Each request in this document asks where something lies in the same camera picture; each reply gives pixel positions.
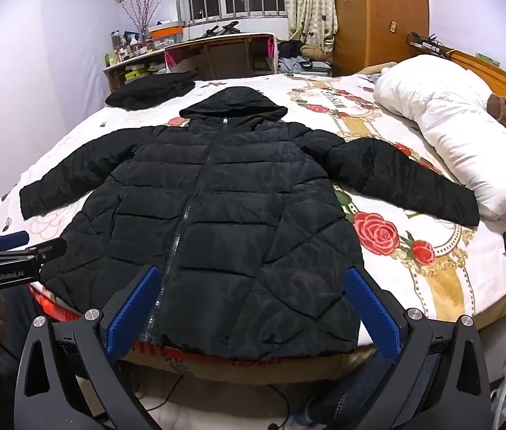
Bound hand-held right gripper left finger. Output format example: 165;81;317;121
13;263;164;430

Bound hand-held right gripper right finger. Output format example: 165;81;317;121
343;266;493;430

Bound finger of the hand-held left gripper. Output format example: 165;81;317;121
0;230;30;254
26;238;68;264

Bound black hooded puffer jacket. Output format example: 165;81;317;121
19;86;481;363

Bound pile of clothes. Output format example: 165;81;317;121
276;39;332;77

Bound bed with red striped edge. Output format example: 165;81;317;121
26;278;506;386

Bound white rose-print blanket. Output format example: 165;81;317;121
0;73;506;368

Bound folded black garment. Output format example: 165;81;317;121
105;72;196;111

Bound low wooden shelf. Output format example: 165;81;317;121
103;49;168;90

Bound white duvet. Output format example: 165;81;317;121
373;55;506;221

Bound cluster of bottles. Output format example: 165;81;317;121
104;29;155;66

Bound grey cloth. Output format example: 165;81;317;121
362;68;392;84

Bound tan cloth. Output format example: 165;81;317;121
355;63;397;77

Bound clear box with orange lid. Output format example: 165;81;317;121
148;21;185;50

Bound pink blossom branches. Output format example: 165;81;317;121
121;0;173;43

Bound white-edged wooden desk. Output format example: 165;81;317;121
163;32;279;82

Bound wooden headboard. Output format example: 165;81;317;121
447;49;506;99

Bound black power strip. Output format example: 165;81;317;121
406;32;455;57

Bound wooden wardrobe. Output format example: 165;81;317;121
331;0;430;77

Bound heart-print curtain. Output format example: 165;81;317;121
281;0;339;48

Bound black floor cable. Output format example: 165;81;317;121
136;369;289;428

